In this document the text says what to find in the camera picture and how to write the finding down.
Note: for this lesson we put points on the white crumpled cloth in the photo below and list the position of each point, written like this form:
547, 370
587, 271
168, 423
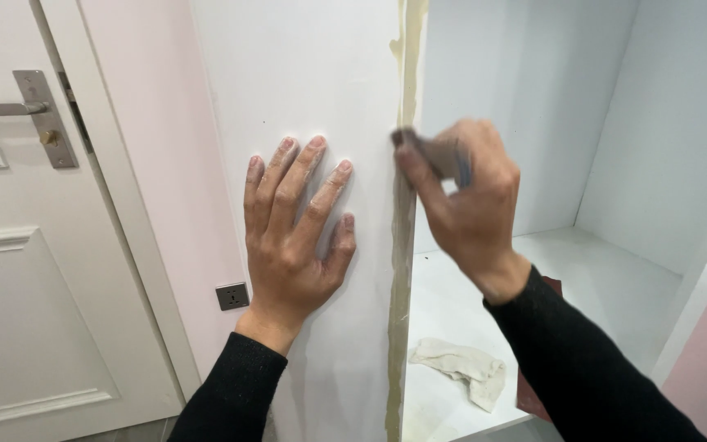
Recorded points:
464, 368

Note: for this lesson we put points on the white cabinet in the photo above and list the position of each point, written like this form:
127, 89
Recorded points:
513, 202

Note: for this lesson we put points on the dark red sandpaper sheet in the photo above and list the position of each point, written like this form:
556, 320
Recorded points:
534, 393

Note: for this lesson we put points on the brass lock cylinder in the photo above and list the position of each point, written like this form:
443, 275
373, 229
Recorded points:
48, 137

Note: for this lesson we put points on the grey wall socket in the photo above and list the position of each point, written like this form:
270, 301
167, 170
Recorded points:
232, 296

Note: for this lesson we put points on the white panelled door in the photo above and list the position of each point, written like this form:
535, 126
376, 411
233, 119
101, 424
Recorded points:
40, 245

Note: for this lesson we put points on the person's right hand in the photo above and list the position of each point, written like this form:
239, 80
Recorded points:
473, 215

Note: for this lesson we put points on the grey sanding block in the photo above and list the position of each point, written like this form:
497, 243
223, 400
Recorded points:
436, 156

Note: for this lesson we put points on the person's left hand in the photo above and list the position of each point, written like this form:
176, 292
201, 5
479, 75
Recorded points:
283, 258

